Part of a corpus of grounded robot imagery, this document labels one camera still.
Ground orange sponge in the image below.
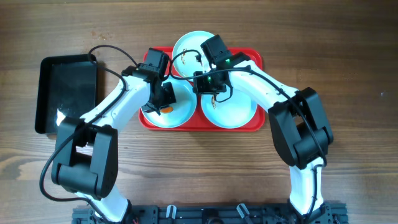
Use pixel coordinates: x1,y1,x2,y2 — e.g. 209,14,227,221
160,106,174,114

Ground light blue plate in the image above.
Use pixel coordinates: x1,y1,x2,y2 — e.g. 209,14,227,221
200,90,257,129
172,30,214,77
143,78,197,128

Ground light blue plate top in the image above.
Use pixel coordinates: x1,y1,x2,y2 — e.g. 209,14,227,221
172,30,214,77

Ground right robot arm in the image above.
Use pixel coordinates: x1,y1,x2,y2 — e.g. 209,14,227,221
194,35,333,222

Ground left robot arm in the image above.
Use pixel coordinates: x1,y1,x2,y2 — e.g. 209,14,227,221
42,48,176,223

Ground red plastic tray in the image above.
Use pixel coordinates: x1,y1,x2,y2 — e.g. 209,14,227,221
138,47,266,132

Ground black rectangular water basin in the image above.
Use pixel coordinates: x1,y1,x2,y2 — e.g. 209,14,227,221
34,54,98,134

